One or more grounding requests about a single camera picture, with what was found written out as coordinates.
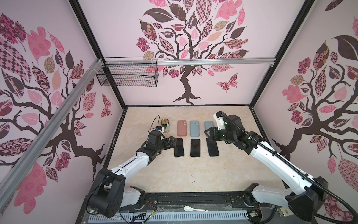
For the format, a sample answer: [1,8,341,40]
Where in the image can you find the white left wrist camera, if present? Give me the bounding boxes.
[155,126,165,133]

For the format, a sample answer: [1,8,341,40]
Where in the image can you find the white slotted cable duct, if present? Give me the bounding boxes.
[88,211,249,224]

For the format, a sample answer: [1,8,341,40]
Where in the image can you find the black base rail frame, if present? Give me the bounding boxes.
[75,191,318,224]

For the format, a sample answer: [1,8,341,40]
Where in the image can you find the pink phone case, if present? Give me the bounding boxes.
[177,120,187,137]

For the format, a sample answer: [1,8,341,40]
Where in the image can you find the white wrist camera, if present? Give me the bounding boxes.
[155,126,165,133]
[213,112,225,130]

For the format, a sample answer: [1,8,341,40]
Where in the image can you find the aluminium rail left wall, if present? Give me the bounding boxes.
[1,58,103,209]

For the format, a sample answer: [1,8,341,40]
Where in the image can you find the aluminium rail back wall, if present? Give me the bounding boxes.
[102,57,276,66]

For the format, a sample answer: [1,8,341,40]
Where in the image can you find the light blue case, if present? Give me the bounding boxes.
[204,121,214,131]
[190,120,200,137]

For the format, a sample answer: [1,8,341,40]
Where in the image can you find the white plastic spoon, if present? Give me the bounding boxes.
[184,205,208,212]

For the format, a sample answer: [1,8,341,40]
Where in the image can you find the aluminium rail wall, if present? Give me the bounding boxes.
[1,58,103,209]
[102,57,276,66]

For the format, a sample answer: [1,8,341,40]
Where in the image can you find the black wire basket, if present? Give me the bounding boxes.
[96,56,159,87]

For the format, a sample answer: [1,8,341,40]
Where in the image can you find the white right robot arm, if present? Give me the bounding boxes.
[205,112,328,222]

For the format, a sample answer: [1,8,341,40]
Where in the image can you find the black phone without case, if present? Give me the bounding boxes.
[174,138,185,157]

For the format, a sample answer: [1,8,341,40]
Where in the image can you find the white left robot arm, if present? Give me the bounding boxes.
[85,130,178,218]

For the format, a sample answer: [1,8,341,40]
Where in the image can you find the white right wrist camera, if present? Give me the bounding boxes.
[213,112,225,130]

